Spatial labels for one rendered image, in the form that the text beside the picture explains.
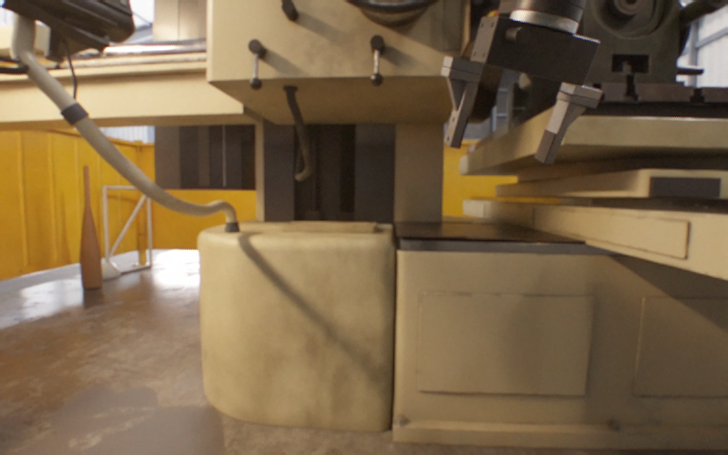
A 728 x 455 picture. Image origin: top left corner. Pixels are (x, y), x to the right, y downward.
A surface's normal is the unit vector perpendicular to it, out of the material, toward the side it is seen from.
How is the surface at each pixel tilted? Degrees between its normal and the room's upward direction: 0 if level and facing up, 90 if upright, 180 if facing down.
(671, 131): 90
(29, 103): 90
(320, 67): 90
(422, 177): 90
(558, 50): 114
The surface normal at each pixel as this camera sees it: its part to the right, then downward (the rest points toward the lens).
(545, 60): 0.08, 0.48
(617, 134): -0.08, 0.08
